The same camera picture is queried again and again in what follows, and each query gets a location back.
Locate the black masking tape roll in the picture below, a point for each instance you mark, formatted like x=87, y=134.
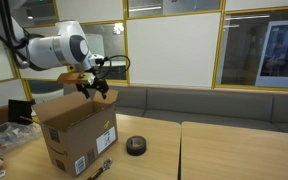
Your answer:
x=136, y=145

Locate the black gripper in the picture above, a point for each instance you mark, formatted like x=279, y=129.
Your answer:
x=99, y=85

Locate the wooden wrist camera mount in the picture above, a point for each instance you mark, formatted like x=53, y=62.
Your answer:
x=76, y=78

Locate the brown cardboard box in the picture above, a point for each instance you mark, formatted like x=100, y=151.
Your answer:
x=78, y=130

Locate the grey bench sofa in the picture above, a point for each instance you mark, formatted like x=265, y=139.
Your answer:
x=262, y=111

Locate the black square box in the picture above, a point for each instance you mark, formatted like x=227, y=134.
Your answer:
x=19, y=112

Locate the clear plastic bag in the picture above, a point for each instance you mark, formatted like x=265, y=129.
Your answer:
x=13, y=135

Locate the framed wall poster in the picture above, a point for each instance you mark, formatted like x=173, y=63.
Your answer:
x=273, y=67

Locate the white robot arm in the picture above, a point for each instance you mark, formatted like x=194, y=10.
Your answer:
x=69, y=47

